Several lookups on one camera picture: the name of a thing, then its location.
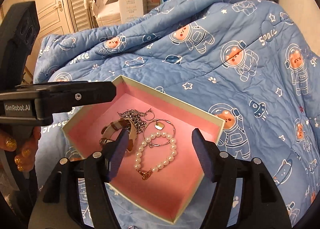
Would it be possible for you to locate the blue printed blanket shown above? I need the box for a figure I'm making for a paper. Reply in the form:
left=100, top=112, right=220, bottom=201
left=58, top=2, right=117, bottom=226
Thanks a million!
left=32, top=0, right=320, bottom=229

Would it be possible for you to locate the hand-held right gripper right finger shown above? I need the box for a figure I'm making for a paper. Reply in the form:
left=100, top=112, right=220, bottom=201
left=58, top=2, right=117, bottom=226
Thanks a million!
left=191, top=128, right=293, bottom=229

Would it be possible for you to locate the flat white carton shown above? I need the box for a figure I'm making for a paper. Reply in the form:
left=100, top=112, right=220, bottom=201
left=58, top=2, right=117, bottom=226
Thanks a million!
left=93, top=0, right=123, bottom=28

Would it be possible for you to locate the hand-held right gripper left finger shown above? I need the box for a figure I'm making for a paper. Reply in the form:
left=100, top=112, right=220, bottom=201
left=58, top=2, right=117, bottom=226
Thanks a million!
left=42, top=128, right=130, bottom=229

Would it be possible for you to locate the brown strap wrist watch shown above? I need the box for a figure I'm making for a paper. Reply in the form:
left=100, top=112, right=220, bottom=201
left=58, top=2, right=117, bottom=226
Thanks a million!
left=99, top=116, right=138, bottom=156

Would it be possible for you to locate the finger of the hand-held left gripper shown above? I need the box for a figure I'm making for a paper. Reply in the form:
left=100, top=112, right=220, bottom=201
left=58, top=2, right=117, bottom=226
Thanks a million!
left=37, top=82, right=117, bottom=107

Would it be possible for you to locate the small silver hoop earring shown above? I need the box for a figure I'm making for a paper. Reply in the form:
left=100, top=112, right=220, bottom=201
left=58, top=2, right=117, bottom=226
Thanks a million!
left=144, top=108, right=156, bottom=121

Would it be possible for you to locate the pearl bracelet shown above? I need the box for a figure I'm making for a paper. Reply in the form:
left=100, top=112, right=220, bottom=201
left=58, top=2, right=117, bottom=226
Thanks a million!
left=135, top=131, right=177, bottom=181

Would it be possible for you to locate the green box with pink lining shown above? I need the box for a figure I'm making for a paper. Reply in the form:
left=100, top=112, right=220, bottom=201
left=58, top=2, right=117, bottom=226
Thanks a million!
left=61, top=75, right=225, bottom=225

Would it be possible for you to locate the silver chain necklace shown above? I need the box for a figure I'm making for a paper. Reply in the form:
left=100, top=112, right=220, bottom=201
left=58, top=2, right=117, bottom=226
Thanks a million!
left=117, top=108, right=153, bottom=133

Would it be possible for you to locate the thin bangle with charm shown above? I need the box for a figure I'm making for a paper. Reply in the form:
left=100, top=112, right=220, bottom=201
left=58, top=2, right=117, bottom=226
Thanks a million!
left=143, top=118, right=177, bottom=147

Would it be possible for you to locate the person's left hand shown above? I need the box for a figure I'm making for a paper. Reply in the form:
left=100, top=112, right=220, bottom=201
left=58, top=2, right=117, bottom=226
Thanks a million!
left=0, top=125, right=42, bottom=172

